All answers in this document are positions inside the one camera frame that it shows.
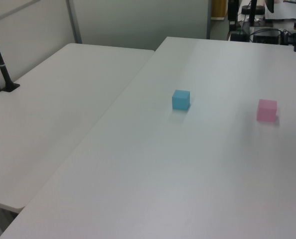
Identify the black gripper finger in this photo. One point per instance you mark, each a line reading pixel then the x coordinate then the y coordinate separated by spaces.
pixel 270 5

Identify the blue cube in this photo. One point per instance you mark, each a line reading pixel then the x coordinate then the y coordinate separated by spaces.
pixel 180 100

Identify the pink cube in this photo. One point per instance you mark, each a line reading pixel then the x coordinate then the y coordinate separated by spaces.
pixel 266 110

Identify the white paper sheet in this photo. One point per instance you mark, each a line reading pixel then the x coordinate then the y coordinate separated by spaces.
pixel 287 11

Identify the black upright background pole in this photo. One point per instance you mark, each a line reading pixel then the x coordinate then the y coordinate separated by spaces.
pixel 253 15

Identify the round black stand base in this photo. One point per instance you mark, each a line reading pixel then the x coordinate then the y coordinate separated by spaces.
pixel 245 10

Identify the black electronics box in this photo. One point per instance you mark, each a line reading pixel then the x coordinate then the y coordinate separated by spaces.
pixel 266 38

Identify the black hanging background device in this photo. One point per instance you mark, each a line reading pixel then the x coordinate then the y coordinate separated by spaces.
pixel 233 10

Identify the small black box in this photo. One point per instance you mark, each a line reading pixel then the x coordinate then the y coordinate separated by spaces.
pixel 239 36

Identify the wooden cabinet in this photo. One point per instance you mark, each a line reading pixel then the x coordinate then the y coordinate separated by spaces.
pixel 217 8

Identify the slim grey partition post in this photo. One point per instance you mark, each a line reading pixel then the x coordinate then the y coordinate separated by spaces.
pixel 208 20

